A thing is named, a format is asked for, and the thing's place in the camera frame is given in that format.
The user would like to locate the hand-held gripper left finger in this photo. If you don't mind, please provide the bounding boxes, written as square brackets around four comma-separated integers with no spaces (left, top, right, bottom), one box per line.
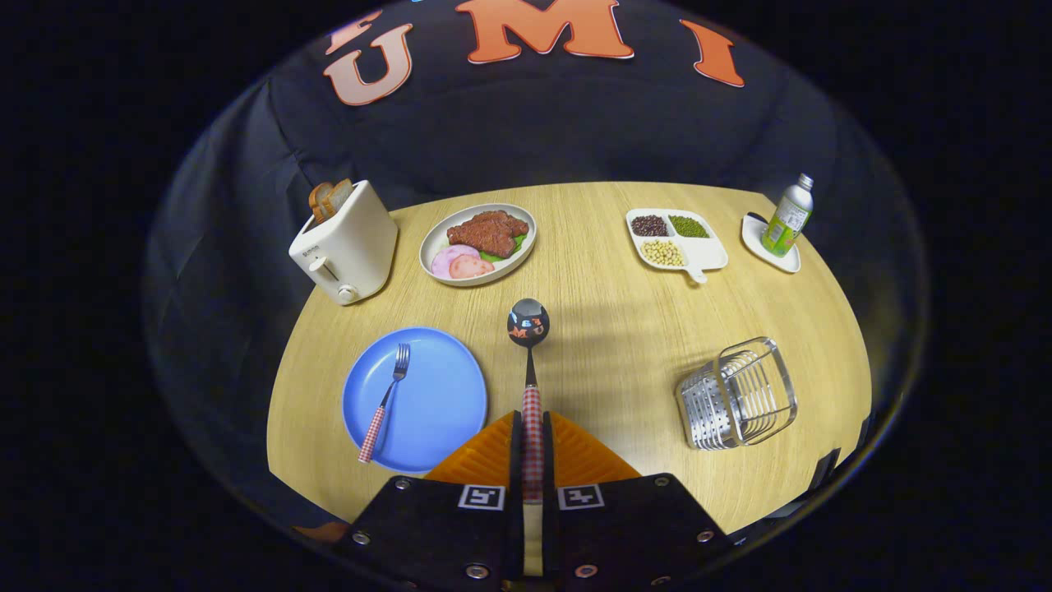
[345,411,527,592]

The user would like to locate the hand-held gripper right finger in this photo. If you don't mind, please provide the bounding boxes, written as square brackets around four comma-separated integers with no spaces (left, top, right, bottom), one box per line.
[542,411,732,592]

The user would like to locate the red checked handle spoon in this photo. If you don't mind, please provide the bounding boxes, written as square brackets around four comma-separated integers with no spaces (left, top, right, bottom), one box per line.
[507,298,551,502]

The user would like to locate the red checked handle fork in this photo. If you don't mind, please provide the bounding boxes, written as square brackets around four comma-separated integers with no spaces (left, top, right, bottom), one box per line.
[358,343,411,465]

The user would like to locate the blue plate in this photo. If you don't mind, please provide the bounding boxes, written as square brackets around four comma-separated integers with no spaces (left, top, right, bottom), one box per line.
[342,326,489,474]

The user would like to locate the metal cutlery holder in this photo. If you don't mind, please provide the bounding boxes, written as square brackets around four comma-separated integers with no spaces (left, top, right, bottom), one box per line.
[676,336,799,451]

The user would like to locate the green lettuce leaf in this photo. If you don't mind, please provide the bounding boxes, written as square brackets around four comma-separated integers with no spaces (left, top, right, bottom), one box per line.
[479,234,527,264]

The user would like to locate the brown meat piece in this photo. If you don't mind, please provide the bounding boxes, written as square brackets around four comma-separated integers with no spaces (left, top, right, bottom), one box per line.
[446,210,530,259]

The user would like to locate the round beige plate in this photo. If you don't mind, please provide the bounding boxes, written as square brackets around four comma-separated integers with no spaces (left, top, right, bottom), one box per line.
[419,203,538,287]

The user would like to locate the yellow soybeans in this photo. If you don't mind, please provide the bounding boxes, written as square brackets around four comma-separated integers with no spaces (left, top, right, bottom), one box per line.
[640,239,685,268]

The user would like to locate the white divided dish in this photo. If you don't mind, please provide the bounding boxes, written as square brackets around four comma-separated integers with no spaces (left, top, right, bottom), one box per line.
[625,207,730,284]

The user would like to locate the cream white toaster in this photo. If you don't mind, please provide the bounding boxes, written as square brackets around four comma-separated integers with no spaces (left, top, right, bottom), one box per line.
[288,179,399,307]

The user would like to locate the small white coaster plate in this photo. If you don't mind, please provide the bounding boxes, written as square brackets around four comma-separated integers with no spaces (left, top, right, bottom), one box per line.
[741,212,802,274]

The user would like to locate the green label metal bottle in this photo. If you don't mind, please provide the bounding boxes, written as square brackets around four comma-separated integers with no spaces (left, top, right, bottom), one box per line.
[760,173,815,257]

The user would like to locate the black backdrop cloth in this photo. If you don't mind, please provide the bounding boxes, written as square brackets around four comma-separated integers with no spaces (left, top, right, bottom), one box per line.
[144,0,930,527]

